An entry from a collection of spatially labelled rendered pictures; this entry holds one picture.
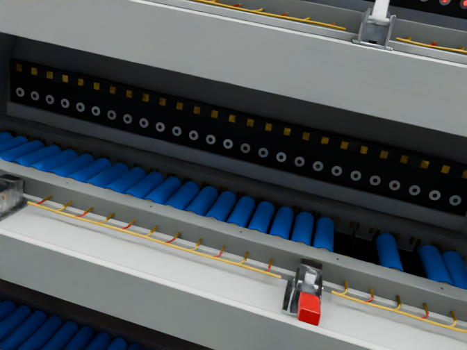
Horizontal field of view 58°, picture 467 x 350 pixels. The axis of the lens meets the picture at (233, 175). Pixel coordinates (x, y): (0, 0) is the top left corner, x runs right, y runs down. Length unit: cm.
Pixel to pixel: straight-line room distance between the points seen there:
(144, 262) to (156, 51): 16
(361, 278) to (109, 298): 20
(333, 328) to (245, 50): 21
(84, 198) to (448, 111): 30
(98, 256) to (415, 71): 27
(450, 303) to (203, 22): 28
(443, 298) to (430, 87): 16
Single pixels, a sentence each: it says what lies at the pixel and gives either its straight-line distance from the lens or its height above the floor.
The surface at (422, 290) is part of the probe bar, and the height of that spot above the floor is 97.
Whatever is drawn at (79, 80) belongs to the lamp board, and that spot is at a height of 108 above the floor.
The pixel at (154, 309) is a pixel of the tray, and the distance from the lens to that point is 34.
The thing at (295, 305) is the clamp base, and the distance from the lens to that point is 33.
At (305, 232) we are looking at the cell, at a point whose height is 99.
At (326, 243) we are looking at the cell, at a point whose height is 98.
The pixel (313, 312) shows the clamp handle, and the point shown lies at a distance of 26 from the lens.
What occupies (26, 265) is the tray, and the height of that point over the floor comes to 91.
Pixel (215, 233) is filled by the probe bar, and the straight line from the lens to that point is 36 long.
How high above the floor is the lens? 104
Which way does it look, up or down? 3 degrees down
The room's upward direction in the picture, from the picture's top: 14 degrees clockwise
